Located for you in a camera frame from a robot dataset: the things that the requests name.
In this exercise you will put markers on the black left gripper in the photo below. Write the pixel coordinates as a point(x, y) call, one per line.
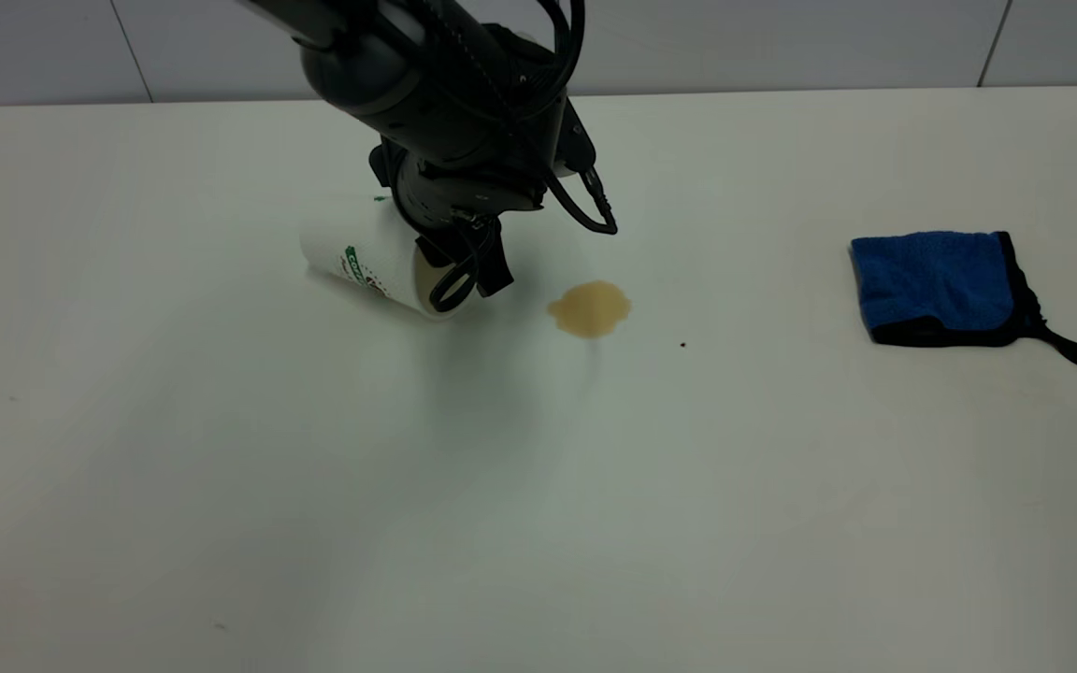
point(464, 192)

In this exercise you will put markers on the white paper coffee cup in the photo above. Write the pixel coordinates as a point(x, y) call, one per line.
point(351, 245)

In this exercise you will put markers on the blue microfibre cloth black trim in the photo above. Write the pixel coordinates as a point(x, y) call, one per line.
point(936, 280)

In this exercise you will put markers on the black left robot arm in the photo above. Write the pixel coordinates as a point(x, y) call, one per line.
point(361, 65)

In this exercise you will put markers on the tan coffee spill puddle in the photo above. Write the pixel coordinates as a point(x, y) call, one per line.
point(590, 309)

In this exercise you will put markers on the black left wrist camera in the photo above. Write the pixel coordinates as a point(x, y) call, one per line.
point(565, 140)

